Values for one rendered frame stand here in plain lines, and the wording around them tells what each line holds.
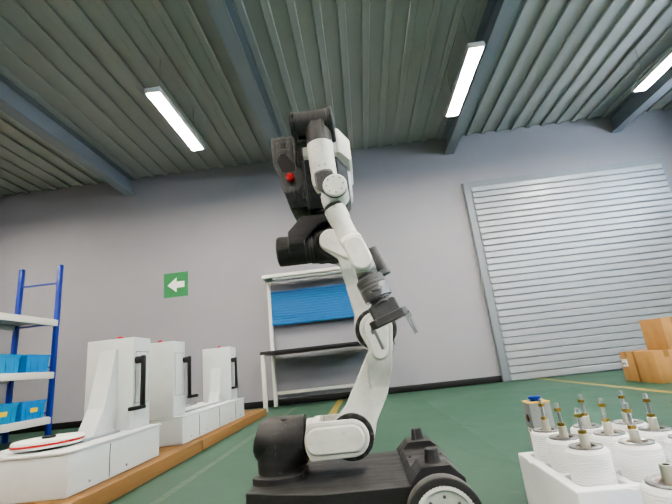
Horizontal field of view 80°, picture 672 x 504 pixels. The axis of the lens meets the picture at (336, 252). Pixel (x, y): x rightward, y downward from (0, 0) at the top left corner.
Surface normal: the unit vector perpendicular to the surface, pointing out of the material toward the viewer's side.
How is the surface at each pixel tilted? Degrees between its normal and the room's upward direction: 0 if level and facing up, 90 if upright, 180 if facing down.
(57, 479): 90
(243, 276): 90
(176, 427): 90
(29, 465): 90
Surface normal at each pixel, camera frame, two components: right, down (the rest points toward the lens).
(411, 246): -0.07, -0.26
